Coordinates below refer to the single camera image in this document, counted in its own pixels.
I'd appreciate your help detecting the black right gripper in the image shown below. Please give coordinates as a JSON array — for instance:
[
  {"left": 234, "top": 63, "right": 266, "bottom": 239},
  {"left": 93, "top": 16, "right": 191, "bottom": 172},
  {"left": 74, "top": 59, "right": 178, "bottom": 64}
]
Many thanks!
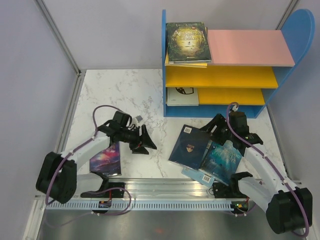
[{"left": 198, "top": 113, "right": 236, "bottom": 146}]

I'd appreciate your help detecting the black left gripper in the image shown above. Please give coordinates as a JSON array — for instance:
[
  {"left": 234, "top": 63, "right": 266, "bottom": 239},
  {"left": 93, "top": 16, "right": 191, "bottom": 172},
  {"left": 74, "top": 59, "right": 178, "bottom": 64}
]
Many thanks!
[{"left": 119, "top": 124, "right": 157, "bottom": 155}]

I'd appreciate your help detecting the pale grey Gatsby book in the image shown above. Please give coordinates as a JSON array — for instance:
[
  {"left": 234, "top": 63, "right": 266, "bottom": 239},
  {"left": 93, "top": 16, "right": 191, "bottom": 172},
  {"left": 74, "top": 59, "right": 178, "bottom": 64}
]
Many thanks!
[{"left": 166, "top": 87, "right": 199, "bottom": 107}]

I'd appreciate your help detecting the yellow Little Prince book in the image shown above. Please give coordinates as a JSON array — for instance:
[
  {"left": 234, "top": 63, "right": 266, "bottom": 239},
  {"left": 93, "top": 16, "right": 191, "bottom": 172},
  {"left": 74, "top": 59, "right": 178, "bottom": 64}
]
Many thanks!
[{"left": 164, "top": 26, "right": 208, "bottom": 69}]

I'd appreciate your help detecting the green Alice Wonderland book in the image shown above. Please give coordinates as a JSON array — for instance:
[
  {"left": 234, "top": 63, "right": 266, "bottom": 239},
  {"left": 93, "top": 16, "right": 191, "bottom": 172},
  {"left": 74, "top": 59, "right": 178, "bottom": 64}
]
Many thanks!
[{"left": 165, "top": 21, "right": 213, "bottom": 64}]

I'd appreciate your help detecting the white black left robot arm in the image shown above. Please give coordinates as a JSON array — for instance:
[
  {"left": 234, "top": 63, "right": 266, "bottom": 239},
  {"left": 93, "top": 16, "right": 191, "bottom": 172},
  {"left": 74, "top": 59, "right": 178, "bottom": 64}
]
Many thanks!
[{"left": 35, "top": 111, "right": 157, "bottom": 205}]

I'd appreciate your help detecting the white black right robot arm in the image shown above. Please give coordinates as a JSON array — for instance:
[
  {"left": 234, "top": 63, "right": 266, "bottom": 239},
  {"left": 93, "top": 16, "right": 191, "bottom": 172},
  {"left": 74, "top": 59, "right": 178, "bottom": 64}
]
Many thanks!
[{"left": 201, "top": 111, "right": 313, "bottom": 234}]

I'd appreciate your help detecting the teal underwater book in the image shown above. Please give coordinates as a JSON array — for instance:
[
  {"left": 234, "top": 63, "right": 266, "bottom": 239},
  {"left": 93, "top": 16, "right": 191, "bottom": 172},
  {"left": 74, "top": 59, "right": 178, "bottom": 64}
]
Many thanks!
[{"left": 200, "top": 140, "right": 243, "bottom": 186}]

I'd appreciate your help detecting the dark navy blue book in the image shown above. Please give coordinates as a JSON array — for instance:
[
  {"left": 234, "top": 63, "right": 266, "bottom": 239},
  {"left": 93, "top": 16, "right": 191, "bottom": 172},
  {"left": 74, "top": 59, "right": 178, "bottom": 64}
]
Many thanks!
[{"left": 168, "top": 124, "right": 210, "bottom": 171}]

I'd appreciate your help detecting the purple galaxy Crusoe book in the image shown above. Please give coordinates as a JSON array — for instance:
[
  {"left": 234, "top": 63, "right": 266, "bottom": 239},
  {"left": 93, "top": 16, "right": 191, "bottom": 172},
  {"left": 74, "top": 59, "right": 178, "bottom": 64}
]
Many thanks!
[{"left": 89, "top": 142, "right": 122, "bottom": 177}]

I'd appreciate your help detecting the blue pink yellow bookshelf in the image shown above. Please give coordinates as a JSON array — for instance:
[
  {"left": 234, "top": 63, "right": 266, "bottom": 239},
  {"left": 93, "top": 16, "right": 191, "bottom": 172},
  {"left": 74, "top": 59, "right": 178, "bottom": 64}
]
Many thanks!
[{"left": 162, "top": 9, "right": 316, "bottom": 118}]

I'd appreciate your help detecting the light blue barcode book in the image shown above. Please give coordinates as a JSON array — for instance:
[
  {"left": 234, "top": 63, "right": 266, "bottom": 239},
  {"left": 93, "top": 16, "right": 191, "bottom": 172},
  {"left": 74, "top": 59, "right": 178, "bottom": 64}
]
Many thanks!
[{"left": 181, "top": 167, "right": 215, "bottom": 188}]

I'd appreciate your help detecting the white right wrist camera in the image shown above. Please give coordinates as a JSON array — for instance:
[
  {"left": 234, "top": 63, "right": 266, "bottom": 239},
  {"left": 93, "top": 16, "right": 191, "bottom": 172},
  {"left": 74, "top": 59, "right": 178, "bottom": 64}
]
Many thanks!
[{"left": 232, "top": 105, "right": 239, "bottom": 112}]

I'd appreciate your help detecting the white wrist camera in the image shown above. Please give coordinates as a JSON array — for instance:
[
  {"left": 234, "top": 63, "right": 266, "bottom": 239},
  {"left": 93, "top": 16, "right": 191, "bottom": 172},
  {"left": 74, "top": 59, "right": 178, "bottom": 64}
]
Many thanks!
[
  {"left": 132, "top": 115, "right": 144, "bottom": 126},
  {"left": 232, "top": 105, "right": 239, "bottom": 112}
]

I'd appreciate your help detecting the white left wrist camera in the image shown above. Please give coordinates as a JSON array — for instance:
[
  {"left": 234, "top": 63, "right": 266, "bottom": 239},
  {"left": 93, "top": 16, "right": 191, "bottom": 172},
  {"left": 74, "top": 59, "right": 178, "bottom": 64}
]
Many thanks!
[{"left": 132, "top": 115, "right": 144, "bottom": 126}]

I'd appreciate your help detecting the aluminium mounting rail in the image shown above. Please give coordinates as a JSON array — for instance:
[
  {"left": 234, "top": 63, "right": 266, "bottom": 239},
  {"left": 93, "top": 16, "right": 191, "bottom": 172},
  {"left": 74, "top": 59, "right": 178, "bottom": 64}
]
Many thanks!
[{"left": 109, "top": 178, "right": 215, "bottom": 201}]

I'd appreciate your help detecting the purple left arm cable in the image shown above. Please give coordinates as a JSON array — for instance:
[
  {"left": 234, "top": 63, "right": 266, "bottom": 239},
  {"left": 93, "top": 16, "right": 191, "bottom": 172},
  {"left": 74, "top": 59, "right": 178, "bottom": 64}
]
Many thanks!
[{"left": 44, "top": 104, "right": 123, "bottom": 206}]

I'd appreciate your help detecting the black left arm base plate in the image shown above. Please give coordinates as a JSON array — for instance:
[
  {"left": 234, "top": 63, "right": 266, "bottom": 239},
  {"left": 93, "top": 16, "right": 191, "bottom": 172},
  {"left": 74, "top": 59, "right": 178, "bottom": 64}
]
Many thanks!
[{"left": 98, "top": 182, "right": 125, "bottom": 200}]

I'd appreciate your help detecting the white slotted cable duct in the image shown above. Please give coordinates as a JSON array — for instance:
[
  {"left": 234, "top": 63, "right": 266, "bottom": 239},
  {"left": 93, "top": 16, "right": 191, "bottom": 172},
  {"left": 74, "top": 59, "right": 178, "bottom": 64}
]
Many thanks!
[{"left": 46, "top": 199, "right": 234, "bottom": 211}]

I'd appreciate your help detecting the aluminium right frame post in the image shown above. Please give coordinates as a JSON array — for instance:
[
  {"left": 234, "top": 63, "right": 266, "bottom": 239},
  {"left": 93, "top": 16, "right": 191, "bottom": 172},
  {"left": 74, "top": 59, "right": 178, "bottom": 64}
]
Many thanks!
[{"left": 275, "top": 0, "right": 300, "bottom": 30}]

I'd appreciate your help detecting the aluminium frame post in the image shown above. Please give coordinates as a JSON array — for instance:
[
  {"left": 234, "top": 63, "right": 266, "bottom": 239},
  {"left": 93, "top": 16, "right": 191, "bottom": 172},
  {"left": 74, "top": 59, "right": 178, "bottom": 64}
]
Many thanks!
[
  {"left": 34, "top": 0, "right": 82, "bottom": 76},
  {"left": 275, "top": 0, "right": 300, "bottom": 30}
]

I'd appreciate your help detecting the aluminium left frame post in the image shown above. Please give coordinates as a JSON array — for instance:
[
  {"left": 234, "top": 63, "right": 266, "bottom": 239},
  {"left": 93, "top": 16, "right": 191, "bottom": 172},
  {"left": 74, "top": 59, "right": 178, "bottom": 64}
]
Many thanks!
[{"left": 34, "top": 0, "right": 82, "bottom": 76}]

